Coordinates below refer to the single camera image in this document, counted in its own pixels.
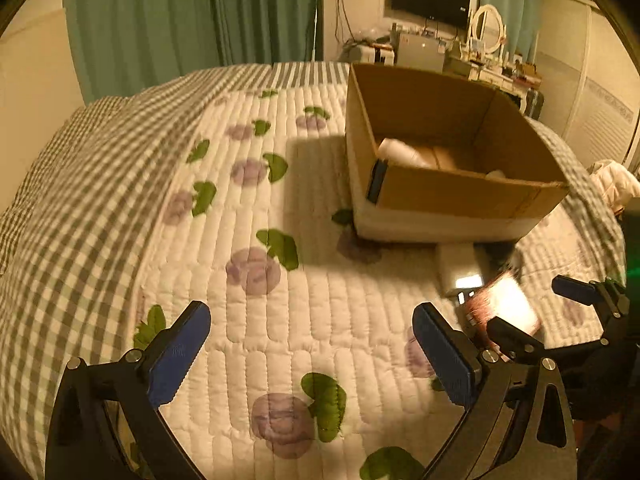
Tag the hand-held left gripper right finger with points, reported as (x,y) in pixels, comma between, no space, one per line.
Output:
(446,360)

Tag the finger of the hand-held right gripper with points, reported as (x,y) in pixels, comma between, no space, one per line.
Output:
(571,287)
(515,337)

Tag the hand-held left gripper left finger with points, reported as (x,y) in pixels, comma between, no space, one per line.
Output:
(179,355)

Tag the brown and white small box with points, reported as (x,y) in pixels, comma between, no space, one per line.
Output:
(510,305)

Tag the cardboard box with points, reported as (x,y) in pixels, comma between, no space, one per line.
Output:
(450,195)

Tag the white power bank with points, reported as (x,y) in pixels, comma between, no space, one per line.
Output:
(455,265)

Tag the pale crumpled cloth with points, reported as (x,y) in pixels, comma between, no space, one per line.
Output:
(615,182)

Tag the small white item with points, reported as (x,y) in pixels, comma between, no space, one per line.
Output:
(496,175)

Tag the floral quilted blanket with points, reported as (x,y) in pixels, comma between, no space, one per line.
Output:
(260,220)

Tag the black and blue flat item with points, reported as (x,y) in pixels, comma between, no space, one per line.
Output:
(377,182)

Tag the white cylindrical bottle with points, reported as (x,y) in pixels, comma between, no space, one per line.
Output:
(400,152)

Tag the white wardrobe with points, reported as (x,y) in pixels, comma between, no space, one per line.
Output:
(590,75)

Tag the white dressing table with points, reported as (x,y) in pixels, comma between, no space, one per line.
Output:
(500,77)

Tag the white oval vanity mirror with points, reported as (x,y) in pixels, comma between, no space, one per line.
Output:
(487,27)

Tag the silver case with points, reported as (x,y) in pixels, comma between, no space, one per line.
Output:
(420,52)

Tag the wide green curtain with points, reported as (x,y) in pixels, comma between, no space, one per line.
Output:
(165,20)

